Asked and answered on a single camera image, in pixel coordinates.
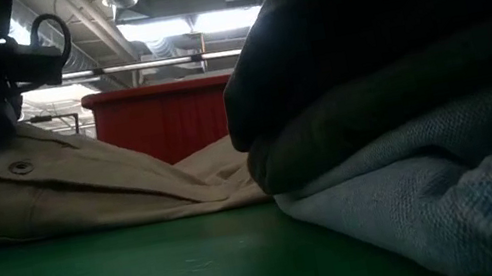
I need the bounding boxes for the khaki garment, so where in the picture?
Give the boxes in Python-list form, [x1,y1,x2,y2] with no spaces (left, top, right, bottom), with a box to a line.
[0,80,273,251]

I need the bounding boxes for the dark blue denim jeans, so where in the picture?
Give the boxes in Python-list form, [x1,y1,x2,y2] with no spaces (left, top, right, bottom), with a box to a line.
[204,0,492,156]

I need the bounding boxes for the dark green hooded sweatshirt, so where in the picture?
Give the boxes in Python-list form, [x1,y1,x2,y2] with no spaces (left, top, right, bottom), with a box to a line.
[229,12,492,199]

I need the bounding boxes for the large red plastic laundry bin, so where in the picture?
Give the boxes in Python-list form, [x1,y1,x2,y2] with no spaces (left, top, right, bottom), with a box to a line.
[79,69,248,180]

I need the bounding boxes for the long ceiling light bar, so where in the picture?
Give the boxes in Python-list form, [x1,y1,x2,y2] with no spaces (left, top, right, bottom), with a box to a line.
[17,41,244,96]

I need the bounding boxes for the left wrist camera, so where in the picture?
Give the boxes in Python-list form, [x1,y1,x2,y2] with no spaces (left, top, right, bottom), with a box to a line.
[0,27,71,96]

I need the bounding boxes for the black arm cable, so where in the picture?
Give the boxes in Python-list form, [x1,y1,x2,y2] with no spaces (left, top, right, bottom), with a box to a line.
[25,9,77,71]

